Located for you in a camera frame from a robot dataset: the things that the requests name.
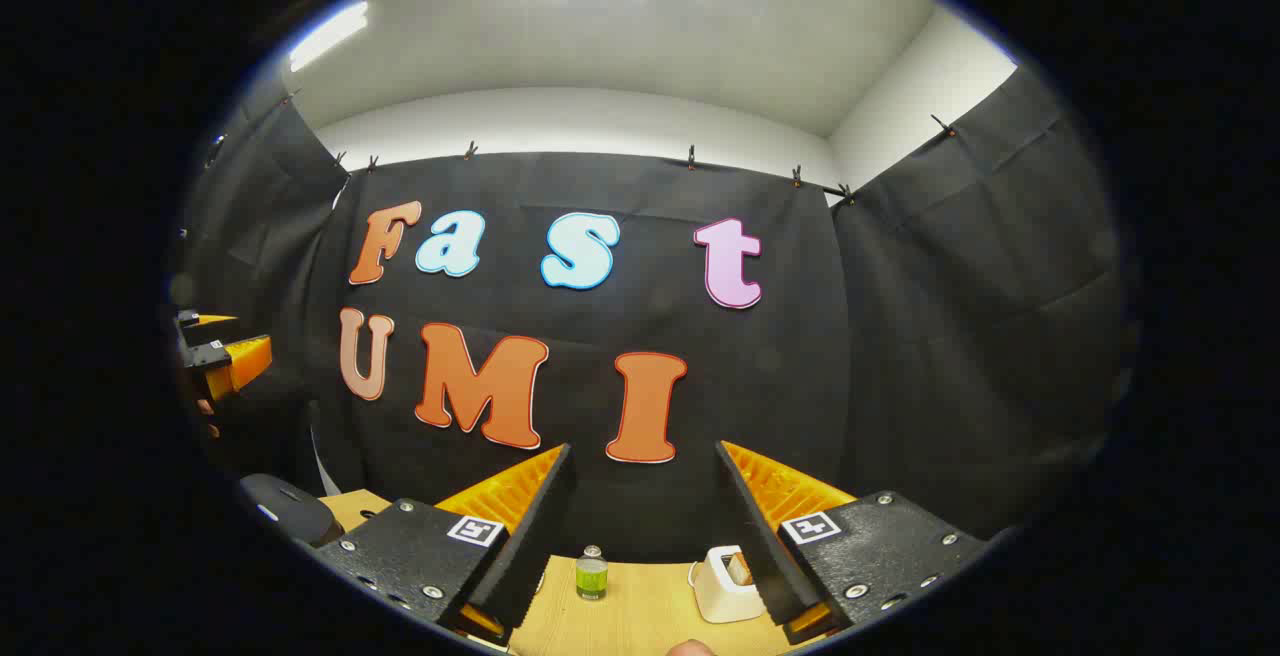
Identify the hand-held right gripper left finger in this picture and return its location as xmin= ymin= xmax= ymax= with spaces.
xmin=310 ymin=443 xmax=577 ymax=647

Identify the row of small cloth clips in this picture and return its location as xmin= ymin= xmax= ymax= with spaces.
xmin=280 ymin=86 xmax=956 ymax=207

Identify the narrow ceiling light panel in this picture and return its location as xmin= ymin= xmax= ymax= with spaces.
xmin=290 ymin=1 xmax=369 ymax=72

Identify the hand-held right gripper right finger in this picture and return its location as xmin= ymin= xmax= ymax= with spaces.
xmin=714 ymin=441 xmax=991 ymax=645

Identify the green label clear bottle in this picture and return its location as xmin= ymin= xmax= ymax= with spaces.
xmin=576 ymin=544 xmax=609 ymax=602

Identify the black and silver rice cooker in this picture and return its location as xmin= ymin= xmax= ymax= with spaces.
xmin=240 ymin=474 xmax=346 ymax=547

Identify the white toaster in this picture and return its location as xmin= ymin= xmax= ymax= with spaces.
xmin=690 ymin=546 xmax=767 ymax=624

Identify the black backdrop cloth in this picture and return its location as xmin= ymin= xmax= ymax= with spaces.
xmin=175 ymin=66 xmax=1141 ymax=562

